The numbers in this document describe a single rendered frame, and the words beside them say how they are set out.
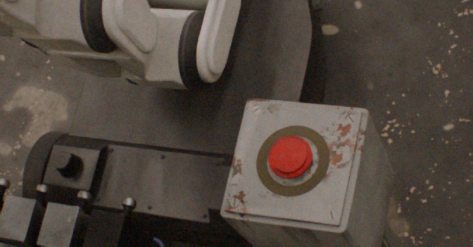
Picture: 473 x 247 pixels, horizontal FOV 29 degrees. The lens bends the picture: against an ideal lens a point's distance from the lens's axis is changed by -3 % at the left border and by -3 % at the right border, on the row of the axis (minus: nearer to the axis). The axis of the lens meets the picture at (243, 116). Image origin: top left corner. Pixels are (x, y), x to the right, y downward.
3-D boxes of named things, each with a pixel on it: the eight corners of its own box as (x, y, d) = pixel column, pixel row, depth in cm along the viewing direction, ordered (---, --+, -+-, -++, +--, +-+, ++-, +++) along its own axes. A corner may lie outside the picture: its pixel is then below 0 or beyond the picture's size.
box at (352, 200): (397, 173, 101) (368, 105, 85) (376, 279, 97) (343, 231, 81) (292, 161, 105) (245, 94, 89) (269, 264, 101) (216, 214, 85)
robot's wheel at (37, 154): (82, 162, 204) (44, 111, 188) (101, 165, 202) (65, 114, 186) (51, 243, 194) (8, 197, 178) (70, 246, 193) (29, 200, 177)
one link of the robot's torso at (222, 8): (155, -7, 187) (129, -41, 176) (249, -3, 180) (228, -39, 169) (127, 86, 180) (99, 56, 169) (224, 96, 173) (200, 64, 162)
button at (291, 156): (319, 144, 86) (314, 136, 84) (311, 186, 84) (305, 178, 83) (278, 140, 87) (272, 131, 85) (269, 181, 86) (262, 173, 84)
